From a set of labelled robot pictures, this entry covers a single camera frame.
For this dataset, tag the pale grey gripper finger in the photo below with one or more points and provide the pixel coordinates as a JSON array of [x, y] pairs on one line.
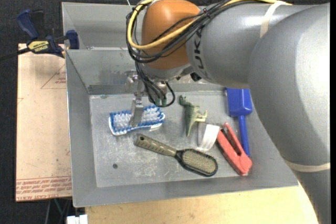
[[136, 114]]

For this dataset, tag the blue and white scrub brush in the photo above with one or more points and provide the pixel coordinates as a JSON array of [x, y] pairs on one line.
[[119, 123]]

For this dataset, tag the grey metal bin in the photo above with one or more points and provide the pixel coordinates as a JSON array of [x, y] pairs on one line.
[[126, 165]]

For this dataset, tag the green toy dinosaur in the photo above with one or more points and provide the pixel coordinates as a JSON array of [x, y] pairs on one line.
[[191, 115]]

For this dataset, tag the olive and black hairbrush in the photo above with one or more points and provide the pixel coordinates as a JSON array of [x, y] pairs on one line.
[[197, 161]]

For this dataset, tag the brown cardboard board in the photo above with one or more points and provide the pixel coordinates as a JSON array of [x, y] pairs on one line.
[[42, 123]]

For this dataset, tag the red utility knife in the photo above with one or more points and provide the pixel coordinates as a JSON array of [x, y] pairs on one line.
[[233, 149]]

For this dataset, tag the blue plastic scoop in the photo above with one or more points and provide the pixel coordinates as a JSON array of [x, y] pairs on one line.
[[239, 102]]

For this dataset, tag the black cylinder on white bracket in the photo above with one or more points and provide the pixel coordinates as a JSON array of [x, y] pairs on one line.
[[195, 76]]

